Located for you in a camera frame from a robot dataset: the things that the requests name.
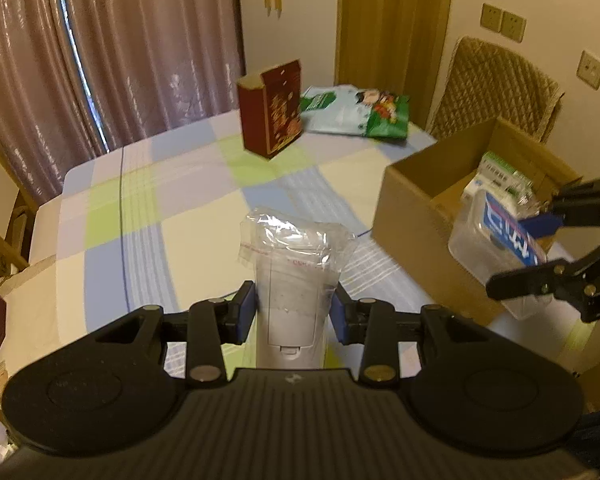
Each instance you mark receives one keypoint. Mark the green medicine box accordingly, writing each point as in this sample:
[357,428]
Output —
[500,170]

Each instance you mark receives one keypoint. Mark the checked cloth covered desktop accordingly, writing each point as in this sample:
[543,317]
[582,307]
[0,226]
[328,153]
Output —
[180,220]

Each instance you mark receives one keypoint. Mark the beige wall socket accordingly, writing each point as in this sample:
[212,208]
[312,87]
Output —
[513,26]
[491,16]

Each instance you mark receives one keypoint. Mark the clear bag with white device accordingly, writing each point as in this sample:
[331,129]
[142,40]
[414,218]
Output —
[290,285]

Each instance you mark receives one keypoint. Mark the cardboard box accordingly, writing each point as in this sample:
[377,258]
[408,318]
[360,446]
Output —
[410,210]

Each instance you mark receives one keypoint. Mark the beige bear print cloth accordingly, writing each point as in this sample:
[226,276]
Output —
[35,310]

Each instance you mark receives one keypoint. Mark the pink curtain panel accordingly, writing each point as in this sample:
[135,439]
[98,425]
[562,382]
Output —
[160,35]
[20,60]

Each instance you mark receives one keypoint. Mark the dark red gift box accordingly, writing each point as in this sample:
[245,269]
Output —
[275,110]

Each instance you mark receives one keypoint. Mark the wooden door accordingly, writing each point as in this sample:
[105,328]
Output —
[390,35]

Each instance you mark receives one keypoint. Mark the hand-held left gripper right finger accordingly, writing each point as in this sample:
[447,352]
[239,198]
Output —
[337,312]

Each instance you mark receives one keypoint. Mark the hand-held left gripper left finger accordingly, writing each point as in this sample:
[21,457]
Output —
[245,310]

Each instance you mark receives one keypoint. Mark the blue label plastic box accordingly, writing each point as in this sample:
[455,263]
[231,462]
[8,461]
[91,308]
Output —
[485,245]

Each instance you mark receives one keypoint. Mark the quilted cover chair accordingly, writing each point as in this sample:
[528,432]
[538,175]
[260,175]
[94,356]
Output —
[500,85]

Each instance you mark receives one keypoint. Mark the green white snack bag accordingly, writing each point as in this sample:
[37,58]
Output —
[340,115]

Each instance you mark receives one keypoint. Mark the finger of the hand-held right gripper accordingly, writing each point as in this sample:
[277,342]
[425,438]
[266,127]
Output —
[525,280]
[542,225]

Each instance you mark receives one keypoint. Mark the white cutout wooden chair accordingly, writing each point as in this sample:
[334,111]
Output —
[17,220]

